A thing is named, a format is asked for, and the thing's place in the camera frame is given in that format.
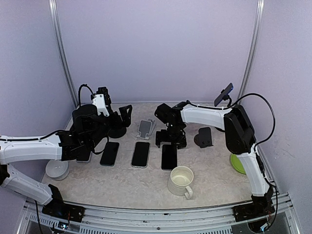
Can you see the front aluminium rail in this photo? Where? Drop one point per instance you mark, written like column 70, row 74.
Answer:
column 106, row 220

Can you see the aluminium frame post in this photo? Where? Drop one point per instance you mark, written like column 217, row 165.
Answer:
column 61, row 51
column 253, row 47

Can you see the green plate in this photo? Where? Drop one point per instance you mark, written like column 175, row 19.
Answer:
column 236, row 164

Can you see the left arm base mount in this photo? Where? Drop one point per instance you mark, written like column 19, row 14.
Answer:
column 65, row 211

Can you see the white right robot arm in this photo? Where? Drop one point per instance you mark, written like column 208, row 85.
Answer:
column 239, row 137

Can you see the phone with purple edge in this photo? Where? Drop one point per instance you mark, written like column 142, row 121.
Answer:
column 169, row 157

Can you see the black gooseneck phone stand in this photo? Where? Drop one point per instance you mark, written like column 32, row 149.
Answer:
column 225, row 97

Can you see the left aluminium frame post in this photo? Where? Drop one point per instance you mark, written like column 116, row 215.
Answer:
column 61, row 51

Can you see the silver folding phone stand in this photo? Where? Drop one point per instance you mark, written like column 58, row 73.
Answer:
column 145, row 128

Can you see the blue-edged phone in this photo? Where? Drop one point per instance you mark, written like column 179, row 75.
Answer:
column 228, row 89

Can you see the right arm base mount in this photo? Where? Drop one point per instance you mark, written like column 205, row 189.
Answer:
column 251, row 211

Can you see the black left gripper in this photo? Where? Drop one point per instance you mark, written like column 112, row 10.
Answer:
column 126, row 118

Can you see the white ceramic bowl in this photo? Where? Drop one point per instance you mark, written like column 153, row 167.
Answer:
column 57, row 170

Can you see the black round-base phone stand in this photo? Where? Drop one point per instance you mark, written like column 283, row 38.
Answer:
column 117, row 132

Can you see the right aluminium frame post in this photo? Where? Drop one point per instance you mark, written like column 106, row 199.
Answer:
column 253, row 47

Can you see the white ribbed mug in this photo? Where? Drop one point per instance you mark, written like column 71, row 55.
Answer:
column 180, row 180

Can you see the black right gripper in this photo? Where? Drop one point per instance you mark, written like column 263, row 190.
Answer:
column 181, row 142

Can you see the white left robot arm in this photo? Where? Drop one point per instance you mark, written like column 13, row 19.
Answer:
column 90, row 127

